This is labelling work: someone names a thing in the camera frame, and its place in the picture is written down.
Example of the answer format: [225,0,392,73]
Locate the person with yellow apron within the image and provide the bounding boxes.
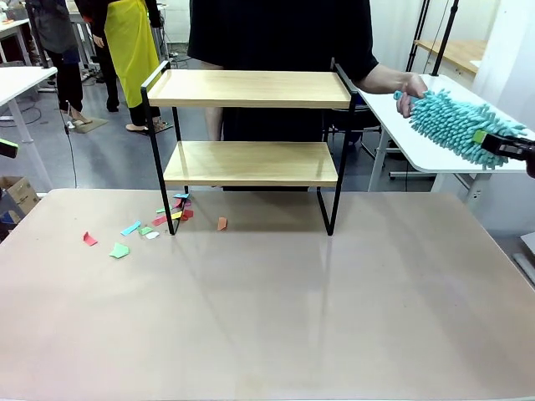
[74,0,175,135]

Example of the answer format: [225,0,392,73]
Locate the person's left hand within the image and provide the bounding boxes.
[394,73,431,120]

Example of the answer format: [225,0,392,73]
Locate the person's left forearm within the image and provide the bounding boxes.
[354,62,414,95]

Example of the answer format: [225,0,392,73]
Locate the white table with white legs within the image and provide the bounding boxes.
[0,65,59,192]

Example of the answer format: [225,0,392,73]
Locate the teal microfiber duster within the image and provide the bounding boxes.
[393,88,529,171]

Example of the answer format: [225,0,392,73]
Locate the wooden workbench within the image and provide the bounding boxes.
[412,38,489,77]

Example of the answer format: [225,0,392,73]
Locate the person in black clothes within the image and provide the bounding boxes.
[186,0,380,143]

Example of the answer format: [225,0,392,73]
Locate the grey aluminium rail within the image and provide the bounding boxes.
[512,231,535,291]

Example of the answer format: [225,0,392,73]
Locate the black tripod pole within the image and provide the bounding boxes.
[404,0,432,76]
[430,0,461,78]

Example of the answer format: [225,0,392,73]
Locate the cardboard box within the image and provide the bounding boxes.
[0,175,41,227]

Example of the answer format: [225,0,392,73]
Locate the two-tier wooden shelf black frame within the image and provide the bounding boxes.
[140,58,359,237]

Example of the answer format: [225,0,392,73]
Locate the large white side table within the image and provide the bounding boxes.
[353,74,535,206]

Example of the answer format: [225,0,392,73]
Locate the person in dark grey clothes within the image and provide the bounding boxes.
[25,0,95,126]

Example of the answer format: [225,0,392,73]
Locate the beige floor mat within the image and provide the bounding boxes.
[68,117,110,135]

